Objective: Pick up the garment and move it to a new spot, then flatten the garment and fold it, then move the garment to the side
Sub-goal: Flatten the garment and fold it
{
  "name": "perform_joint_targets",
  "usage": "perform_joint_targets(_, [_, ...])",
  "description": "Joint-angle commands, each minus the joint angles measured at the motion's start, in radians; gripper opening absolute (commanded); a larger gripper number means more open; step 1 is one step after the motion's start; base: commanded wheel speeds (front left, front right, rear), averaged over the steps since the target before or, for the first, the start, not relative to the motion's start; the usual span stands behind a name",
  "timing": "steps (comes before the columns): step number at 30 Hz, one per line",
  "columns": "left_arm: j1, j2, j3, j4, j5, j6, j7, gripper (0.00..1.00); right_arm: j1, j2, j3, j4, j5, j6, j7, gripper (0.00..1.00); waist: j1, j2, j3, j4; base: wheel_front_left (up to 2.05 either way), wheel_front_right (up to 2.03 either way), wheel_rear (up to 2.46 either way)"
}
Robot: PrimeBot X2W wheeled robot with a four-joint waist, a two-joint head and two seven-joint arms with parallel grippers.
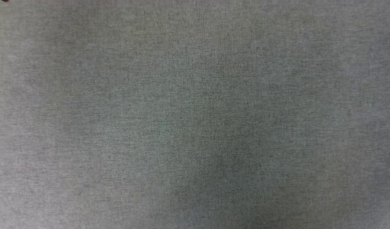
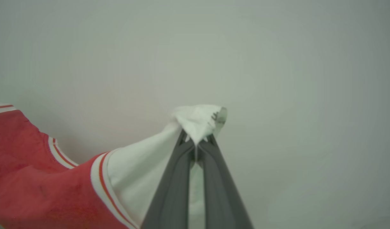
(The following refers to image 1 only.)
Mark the grey fabric sofa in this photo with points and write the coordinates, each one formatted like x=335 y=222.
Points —
x=194 y=114

